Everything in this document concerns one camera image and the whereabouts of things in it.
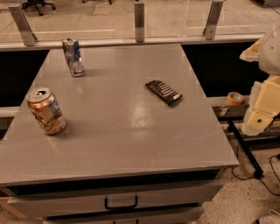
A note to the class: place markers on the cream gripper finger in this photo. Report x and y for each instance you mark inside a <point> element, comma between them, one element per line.
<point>252,53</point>
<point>264,106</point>

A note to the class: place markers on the grey drawer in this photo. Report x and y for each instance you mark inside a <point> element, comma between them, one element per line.
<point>175,215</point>
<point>111,199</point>

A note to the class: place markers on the roll of tan tape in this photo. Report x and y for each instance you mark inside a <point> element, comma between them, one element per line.
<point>235,98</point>

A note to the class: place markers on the metal glass bracket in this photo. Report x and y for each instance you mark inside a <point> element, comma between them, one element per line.
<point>25,30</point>
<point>139,22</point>
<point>212,20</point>

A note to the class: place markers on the white shoe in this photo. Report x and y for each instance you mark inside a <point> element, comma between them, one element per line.
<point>273,217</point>

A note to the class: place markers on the lower grey drawer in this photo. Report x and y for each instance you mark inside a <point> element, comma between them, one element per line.
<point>175,215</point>

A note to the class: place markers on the black metal stand leg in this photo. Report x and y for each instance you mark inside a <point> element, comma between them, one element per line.
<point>258,170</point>

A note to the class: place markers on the black office chair base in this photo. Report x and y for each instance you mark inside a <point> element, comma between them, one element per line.
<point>36,4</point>

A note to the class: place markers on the silver blue redbull can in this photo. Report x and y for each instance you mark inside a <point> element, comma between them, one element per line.
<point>71,49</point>

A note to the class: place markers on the left metal glass bracket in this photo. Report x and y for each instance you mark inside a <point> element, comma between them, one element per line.
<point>25,30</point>

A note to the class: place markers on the black rxbar chocolate wrapper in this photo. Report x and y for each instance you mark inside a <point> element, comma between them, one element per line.
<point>163,91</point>

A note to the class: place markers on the orange soda can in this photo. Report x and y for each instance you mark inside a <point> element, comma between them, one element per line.
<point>44,106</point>

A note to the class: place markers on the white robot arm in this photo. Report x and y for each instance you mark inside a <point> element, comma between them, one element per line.
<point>269,55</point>

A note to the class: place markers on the middle metal glass bracket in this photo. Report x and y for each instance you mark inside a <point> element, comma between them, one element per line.
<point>139,22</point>

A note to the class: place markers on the upper grey drawer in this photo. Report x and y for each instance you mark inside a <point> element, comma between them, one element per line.
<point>111,199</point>

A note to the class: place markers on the right metal glass bracket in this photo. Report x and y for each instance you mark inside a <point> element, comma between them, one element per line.
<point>212,20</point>

